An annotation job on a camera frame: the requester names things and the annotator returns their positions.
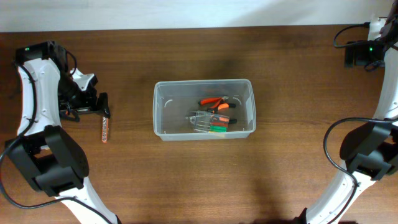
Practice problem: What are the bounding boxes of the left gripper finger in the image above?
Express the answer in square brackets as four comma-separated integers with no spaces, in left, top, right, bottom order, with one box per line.
[96,92,111,118]
[59,110,80,122]

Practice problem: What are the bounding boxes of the orange socket bit rail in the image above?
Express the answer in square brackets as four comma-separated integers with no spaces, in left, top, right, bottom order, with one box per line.
[101,117,109,143]

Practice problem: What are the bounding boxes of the clear screwdriver bit case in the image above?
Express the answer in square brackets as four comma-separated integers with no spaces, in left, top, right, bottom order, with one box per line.
[186,111,231,133]

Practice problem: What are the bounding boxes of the small red-handled cutting pliers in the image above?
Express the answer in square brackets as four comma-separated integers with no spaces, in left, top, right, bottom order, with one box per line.
[198,96,229,109]

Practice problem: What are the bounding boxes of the orange-black long nose pliers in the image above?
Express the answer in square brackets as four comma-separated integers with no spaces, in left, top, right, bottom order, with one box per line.
[189,103,238,125]

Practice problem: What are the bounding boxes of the right robot arm white-black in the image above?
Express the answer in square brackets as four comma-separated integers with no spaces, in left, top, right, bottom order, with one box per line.
[292,1,397,224]

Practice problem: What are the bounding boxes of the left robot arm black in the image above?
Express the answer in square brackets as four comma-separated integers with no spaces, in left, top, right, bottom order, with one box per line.
[1,40,120,223]

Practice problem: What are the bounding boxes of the clear plastic container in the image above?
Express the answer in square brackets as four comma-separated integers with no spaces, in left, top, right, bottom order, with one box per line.
[153,79,256,141]

